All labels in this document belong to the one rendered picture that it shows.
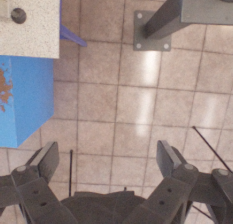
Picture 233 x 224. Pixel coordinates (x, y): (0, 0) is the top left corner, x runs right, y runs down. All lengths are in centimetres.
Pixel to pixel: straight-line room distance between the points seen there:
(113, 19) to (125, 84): 52
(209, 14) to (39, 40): 56
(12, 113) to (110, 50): 85
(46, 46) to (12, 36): 13
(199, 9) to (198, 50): 103
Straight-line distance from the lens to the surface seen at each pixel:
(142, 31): 143
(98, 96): 144
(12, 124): 100
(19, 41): 75
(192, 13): 55
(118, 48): 141
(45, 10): 72
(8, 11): 71
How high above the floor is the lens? 141
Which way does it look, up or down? 75 degrees down
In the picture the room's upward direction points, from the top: 175 degrees clockwise
